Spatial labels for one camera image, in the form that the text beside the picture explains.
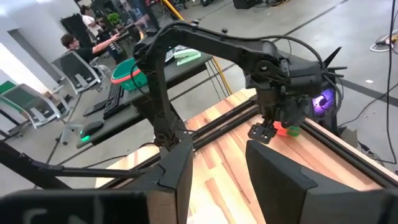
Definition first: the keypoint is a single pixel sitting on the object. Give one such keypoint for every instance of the grey office chair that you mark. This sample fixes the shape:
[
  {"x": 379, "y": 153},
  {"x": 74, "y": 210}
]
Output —
[
  {"x": 28, "y": 99},
  {"x": 73, "y": 70}
]

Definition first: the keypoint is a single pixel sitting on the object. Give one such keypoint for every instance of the black flat pad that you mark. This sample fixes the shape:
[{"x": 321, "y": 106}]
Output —
[{"x": 94, "y": 108}]

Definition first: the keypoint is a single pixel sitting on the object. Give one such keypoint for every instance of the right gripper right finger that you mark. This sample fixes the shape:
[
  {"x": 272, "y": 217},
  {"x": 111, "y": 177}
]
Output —
[{"x": 276, "y": 193}]

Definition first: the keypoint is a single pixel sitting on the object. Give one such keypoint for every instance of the light green stapler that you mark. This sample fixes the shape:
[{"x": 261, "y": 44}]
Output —
[{"x": 186, "y": 56}]

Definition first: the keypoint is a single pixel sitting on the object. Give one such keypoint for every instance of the green plastic basket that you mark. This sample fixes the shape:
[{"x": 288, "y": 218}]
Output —
[{"x": 122, "y": 77}]

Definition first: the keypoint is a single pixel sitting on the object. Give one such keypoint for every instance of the black computer mouse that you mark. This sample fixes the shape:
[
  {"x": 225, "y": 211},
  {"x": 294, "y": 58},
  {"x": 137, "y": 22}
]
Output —
[{"x": 91, "y": 128}]

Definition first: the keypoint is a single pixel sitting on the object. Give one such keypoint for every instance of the black metal frame bar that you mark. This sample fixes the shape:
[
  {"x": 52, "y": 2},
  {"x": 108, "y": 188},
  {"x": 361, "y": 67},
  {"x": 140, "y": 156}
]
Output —
[{"x": 18, "y": 165}]

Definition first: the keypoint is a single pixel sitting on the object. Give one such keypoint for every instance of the black computer keyboard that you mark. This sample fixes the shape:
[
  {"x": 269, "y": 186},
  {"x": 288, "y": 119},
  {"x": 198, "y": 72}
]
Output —
[{"x": 113, "y": 101}]

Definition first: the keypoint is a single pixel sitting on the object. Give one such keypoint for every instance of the black aluminium table rail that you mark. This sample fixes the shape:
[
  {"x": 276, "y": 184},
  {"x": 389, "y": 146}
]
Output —
[
  {"x": 357, "y": 158},
  {"x": 211, "y": 137}
]

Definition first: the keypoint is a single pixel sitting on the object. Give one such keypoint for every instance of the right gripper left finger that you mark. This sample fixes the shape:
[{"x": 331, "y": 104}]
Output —
[{"x": 174, "y": 174}]

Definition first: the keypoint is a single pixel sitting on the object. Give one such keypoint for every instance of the person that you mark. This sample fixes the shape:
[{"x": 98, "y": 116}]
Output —
[
  {"x": 90, "y": 21},
  {"x": 84, "y": 53}
]

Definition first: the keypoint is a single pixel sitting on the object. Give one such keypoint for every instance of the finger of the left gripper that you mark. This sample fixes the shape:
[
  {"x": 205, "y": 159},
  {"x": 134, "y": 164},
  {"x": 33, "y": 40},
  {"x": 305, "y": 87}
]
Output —
[{"x": 261, "y": 133}]

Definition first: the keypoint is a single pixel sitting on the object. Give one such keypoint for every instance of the orange toy carrot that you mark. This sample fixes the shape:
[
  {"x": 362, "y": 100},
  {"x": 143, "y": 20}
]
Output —
[{"x": 281, "y": 130}]

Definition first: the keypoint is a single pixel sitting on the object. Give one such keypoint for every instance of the black box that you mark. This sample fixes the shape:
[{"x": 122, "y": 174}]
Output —
[{"x": 244, "y": 3}]

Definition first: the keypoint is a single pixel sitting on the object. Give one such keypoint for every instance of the black office desk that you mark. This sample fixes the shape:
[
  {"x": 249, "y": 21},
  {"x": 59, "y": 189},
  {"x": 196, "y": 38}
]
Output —
[{"x": 130, "y": 115}]

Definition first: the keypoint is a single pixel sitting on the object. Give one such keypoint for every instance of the purple lit computer case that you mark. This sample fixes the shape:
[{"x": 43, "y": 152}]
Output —
[{"x": 325, "y": 101}]

